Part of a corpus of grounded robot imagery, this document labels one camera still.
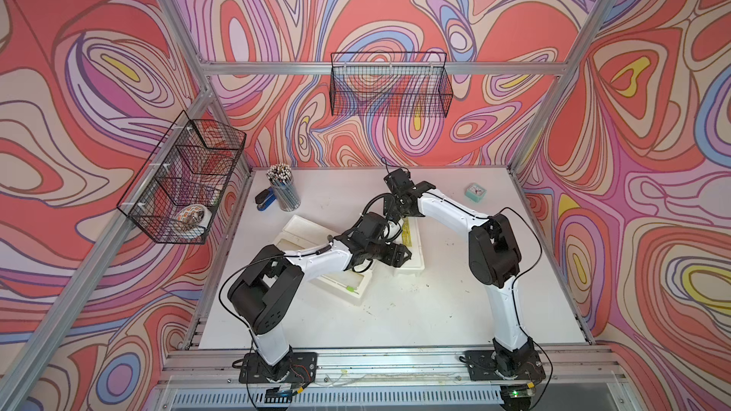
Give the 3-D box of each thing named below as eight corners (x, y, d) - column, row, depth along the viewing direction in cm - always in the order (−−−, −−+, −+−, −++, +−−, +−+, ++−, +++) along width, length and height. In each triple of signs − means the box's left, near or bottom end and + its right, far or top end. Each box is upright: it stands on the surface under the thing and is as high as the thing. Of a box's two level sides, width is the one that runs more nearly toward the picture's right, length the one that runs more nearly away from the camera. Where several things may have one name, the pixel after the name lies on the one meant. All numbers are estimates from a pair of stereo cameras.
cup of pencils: (277, 207, 110) (263, 172, 95) (289, 195, 114) (277, 160, 99) (290, 215, 107) (278, 181, 93) (302, 203, 111) (292, 168, 96)
